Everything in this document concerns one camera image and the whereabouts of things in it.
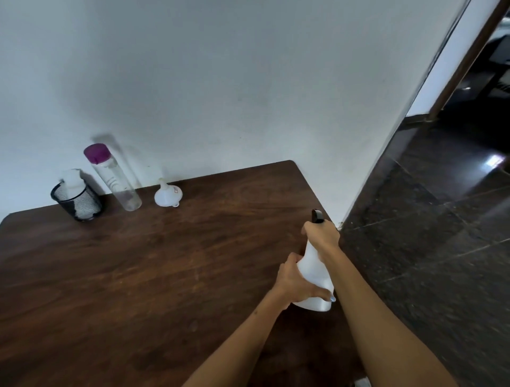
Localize person's right hand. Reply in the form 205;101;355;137
300;219;342;262

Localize person's left hand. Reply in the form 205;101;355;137
272;251;337;310

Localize white spray bottle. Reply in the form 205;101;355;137
291;238;336;313

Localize white plastic funnel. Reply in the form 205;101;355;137
154;177;184;208

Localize clear water bottle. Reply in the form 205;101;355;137
89;157;143;213

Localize purple bottle cap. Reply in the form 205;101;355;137
82;143;112;165

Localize person's right forearm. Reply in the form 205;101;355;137
321;247;460;387

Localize person's left forearm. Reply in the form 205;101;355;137
182;290;292;387

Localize dark wooden table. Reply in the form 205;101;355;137
0;160;368;387

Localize black mesh holder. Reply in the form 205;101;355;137
49;181;105;222

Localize dark wooden chair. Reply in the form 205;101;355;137
476;38;510;101

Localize brown wooden door frame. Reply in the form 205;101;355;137
427;0;510;121

